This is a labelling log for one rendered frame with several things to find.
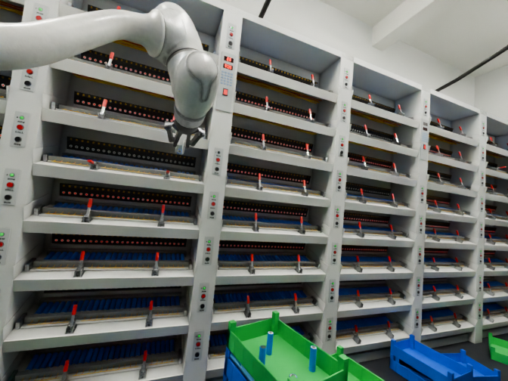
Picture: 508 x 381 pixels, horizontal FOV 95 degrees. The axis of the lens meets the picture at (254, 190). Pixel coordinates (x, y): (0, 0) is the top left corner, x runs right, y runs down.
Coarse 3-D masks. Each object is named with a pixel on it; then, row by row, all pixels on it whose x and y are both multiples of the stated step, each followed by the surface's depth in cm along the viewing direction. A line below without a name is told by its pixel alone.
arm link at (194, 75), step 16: (176, 64) 55; (192, 64) 51; (208, 64) 52; (176, 80) 54; (192, 80) 51; (208, 80) 52; (176, 96) 58; (192, 96) 55; (208, 96) 56; (192, 112) 60
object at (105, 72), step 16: (64, 64) 87; (80, 64) 88; (96, 64) 96; (112, 64) 107; (128, 64) 109; (96, 80) 101; (112, 80) 93; (128, 80) 94; (144, 80) 96; (160, 80) 105; (160, 96) 111
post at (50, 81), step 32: (32, 0) 83; (32, 96) 83; (64, 96) 100; (32, 128) 82; (0, 160) 79; (32, 160) 82; (0, 192) 79; (32, 192) 84; (0, 224) 78; (0, 288) 78; (0, 320) 77; (0, 352) 77
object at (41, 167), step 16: (128, 160) 109; (144, 160) 111; (48, 176) 84; (64, 176) 86; (80, 176) 88; (96, 176) 89; (112, 176) 91; (128, 176) 93; (144, 176) 96; (160, 176) 102; (192, 192) 103
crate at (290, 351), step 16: (272, 320) 84; (240, 336) 77; (256, 336) 81; (288, 336) 79; (240, 352) 67; (256, 352) 72; (272, 352) 73; (288, 352) 74; (304, 352) 73; (320, 352) 68; (256, 368) 61; (272, 368) 66; (288, 368) 66; (304, 368) 67; (320, 368) 67; (336, 368) 63
